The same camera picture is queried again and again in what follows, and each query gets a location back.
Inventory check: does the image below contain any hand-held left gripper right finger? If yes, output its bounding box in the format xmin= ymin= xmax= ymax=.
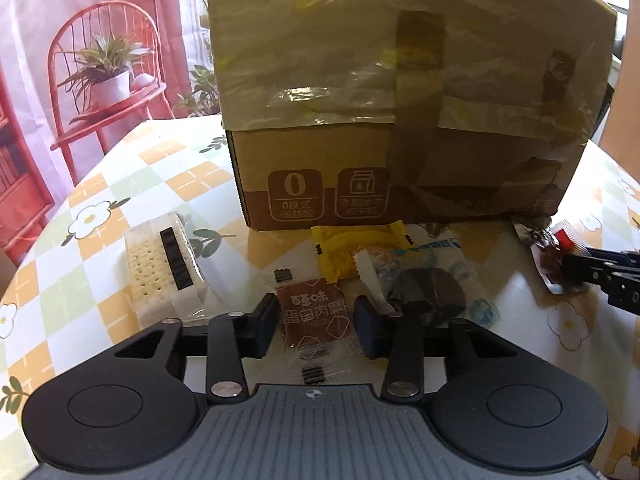
xmin=352 ymin=296 xmax=516 ymax=403

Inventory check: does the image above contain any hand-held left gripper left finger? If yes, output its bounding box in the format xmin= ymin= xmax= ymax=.
xmin=117 ymin=292 xmax=281 ymax=403

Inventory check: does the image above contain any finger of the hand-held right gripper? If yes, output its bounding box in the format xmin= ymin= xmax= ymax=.
xmin=562 ymin=255 xmax=623 ymax=287
xmin=582 ymin=246 xmax=640 ymax=264

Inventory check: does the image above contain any red snack packet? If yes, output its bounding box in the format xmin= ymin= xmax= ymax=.
xmin=512 ymin=215 xmax=594 ymax=294

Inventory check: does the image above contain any brown snack packet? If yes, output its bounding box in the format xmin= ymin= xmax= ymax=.
xmin=262 ymin=270 xmax=362 ymax=387

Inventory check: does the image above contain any large taped cardboard box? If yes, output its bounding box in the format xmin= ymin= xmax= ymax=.
xmin=205 ymin=0 xmax=618 ymax=233

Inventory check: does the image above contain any clear packet with dark cookie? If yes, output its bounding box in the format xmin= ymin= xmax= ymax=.
xmin=352 ymin=232 xmax=502 ymax=334

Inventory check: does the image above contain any yellow snack packet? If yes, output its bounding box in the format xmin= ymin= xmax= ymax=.
xmin=311 ymin=222 xmax=412 ymax=284

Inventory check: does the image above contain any clear packet of white crackers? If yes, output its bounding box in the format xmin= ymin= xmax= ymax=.
xmin=124 ymin=212 xmax=208 ymax=326

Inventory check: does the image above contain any wooden board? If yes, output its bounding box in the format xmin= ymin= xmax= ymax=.
xmin=600 ymin=10 xmax=640 ymax=171

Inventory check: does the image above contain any checkered flower tablecloth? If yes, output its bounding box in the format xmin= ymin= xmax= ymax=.
xmin=0 ymin=115 xmax=640 ymax=480

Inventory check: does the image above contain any printed plant backdrop cloth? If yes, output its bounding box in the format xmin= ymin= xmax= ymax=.
xmin=0 ymin=0 xmax=222 ymax=267

